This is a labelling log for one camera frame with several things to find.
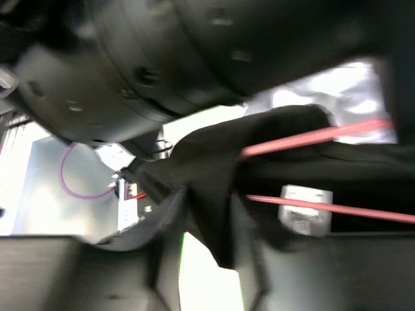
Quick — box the pink wire hanger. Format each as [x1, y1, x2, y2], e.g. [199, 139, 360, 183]
[239, 119, 414, 224]

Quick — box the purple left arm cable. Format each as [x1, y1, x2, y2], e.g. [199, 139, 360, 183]
[58, 144, 119, 199]

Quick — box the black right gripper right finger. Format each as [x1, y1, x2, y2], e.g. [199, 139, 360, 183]
[231, 194, 414, 310]

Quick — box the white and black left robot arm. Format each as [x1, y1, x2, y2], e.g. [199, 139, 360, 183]
[1, 1, 414, 145]

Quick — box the white shirt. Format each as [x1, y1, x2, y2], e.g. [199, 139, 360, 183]
[243, 59, 388, 125]

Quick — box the black shirt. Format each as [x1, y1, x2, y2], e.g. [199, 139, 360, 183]
[137, 105, 414, 269]

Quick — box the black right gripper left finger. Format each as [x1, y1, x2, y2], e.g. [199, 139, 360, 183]
[1, 188, 187, 310]

